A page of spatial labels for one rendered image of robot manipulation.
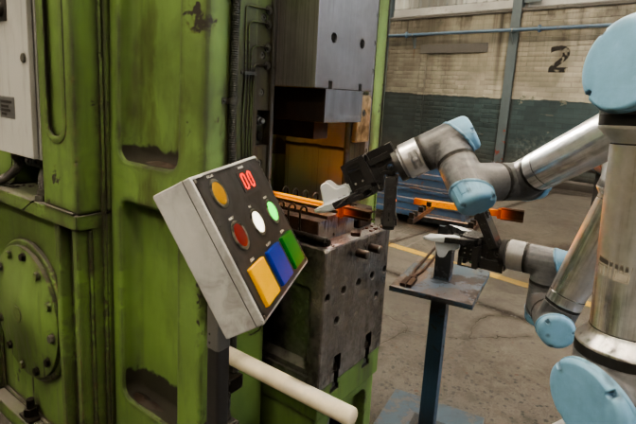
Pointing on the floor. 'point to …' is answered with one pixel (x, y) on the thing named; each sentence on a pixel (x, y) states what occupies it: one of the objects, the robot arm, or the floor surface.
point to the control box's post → (217, 372)
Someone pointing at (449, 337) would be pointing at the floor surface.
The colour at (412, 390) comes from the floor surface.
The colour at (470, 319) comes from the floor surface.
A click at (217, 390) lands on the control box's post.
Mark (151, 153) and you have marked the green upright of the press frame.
